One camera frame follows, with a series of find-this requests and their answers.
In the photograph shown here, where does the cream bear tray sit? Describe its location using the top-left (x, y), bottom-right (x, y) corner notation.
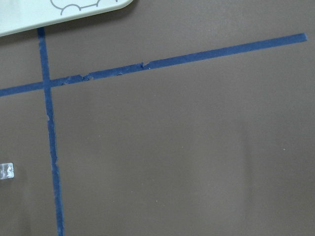
top-left (0, 0), bottom-right (132, 36)

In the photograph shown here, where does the clear ice cube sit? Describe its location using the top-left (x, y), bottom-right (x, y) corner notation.
top-left (0, 163), bottom-right (14, 180)

